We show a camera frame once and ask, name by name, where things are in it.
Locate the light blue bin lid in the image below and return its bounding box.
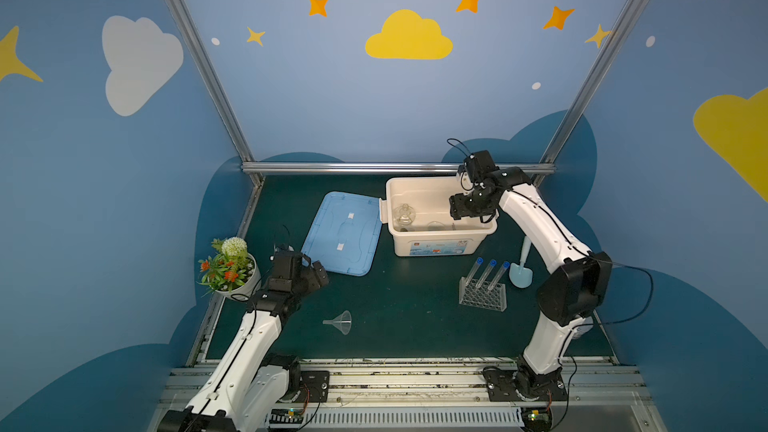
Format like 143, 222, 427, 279
301, 191, 382, 277

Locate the clear plastic funnel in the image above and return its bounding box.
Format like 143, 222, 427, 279
322, 310, 352, 335

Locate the test tube blue cap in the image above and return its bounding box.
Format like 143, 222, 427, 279
475, 259, 497, 290
488, 261, 510, 291
464, 257, 484, 286

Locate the clear glass petri dish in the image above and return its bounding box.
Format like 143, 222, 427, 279
392, 203, 416, 230

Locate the clear test tube rack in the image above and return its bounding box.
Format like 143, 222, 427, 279
458, 277, 508, 312

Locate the white ceramic mortar bowl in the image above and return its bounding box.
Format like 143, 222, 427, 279
426, 221, 446, 231

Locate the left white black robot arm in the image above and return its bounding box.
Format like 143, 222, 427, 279
157, 249, 329, 431

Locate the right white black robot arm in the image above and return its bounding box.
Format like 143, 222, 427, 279
449, 151, 612, 400

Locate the potted flower plant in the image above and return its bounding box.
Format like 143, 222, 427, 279
199, 237, 261, 302

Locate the white plastic storage bin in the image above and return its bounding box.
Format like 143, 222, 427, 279
379, 177, 497, 257

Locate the light blue plastic scoop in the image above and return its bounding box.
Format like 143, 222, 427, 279
509, 236, 533, 289

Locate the left controller circuit board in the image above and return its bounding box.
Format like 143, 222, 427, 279
268, 408, 305, 427

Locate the controller circuit board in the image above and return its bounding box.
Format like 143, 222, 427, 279
268, 408, 305, 427
521, 408, 552, 432

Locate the clear plastic beaker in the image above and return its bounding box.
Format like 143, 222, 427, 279
573, 317, 594, 340

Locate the right controller circuit board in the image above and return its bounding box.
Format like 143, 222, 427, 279
521, 408, 552, 432

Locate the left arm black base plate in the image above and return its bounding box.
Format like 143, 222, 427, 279
280, 370, 330, 403

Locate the aluminium rail base frame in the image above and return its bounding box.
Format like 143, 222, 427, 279
146, 357, 655, 432

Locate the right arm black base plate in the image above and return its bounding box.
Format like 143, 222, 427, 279
481, 366, 568, 402

